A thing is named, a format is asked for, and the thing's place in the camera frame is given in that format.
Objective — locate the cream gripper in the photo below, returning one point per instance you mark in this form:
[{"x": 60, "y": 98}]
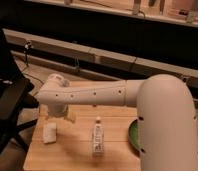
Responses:
[{"x": 70, "y": 115}]

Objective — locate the white sponge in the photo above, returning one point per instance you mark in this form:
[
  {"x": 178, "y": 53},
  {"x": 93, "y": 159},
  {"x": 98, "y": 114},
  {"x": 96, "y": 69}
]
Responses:
[{"x": 49, "y": 133}]

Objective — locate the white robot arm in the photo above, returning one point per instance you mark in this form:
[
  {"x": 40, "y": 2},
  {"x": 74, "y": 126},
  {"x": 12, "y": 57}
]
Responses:
[{"x": 167, "y": 120}]

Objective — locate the green ceramic bowl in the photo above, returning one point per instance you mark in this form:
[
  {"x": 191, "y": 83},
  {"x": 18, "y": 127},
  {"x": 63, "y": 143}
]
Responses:
[{"x": 133, "y": 135}]

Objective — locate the white tube bottle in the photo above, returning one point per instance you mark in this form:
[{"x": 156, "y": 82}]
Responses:
[{"x": 98, "y": 138}]

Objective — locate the wooden board table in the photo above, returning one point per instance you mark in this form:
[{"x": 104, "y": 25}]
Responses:
[{"x": 72, "y": 150}]

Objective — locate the black chair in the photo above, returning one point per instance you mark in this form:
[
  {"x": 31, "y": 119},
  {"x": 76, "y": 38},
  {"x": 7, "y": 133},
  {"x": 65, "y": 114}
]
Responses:
[{"x": 14, "y": 96}]

